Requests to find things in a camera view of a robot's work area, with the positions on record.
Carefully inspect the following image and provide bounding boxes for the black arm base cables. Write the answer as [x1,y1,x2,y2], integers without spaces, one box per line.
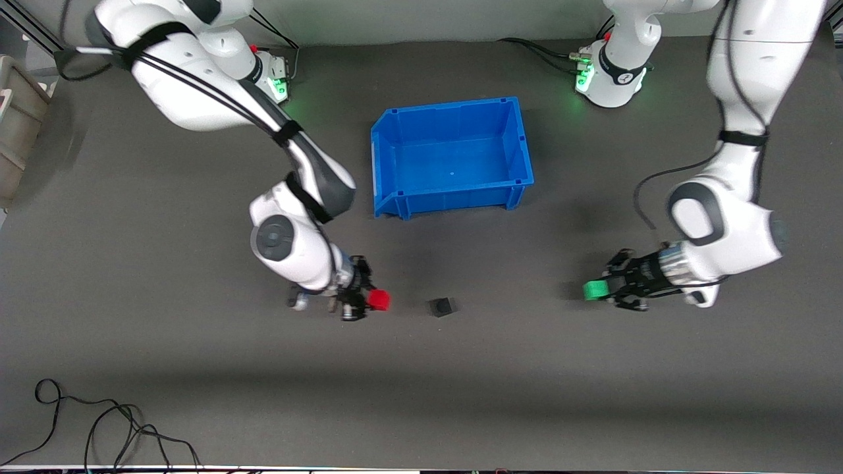
[497,14,617,74]
[249,7,301,86]

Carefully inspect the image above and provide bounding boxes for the black left arm base cables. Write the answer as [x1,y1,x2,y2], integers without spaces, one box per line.
[497,14,617,74]

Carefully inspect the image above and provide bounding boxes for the black right arm base cables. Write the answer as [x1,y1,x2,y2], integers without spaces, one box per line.
[249,7,301,86]

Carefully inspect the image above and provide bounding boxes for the loose thin black cable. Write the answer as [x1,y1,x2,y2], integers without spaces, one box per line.
[0,379,202,473]

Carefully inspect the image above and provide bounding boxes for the blue plastic storage bin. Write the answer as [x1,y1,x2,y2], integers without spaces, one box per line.
[370,96,535,221]

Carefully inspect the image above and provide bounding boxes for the beige plastic crate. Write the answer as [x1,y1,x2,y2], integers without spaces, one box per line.
[0,55,52,210]

